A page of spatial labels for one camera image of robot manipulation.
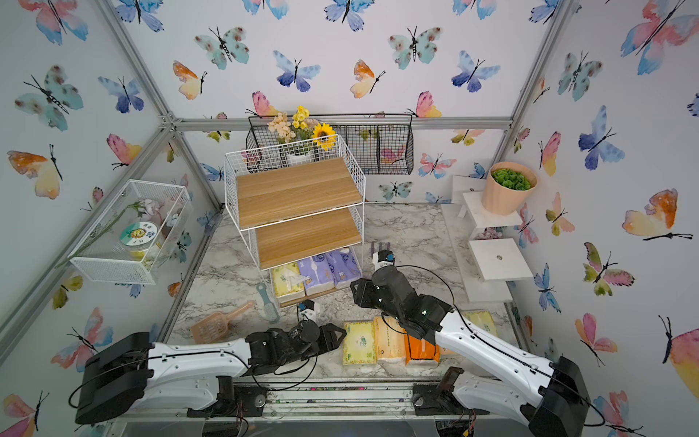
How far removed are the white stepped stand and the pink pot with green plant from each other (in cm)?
4

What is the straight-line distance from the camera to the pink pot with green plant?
2.62 ft

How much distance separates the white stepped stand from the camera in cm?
85

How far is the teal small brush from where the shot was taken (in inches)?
35.6

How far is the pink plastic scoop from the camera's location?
2.83 ft
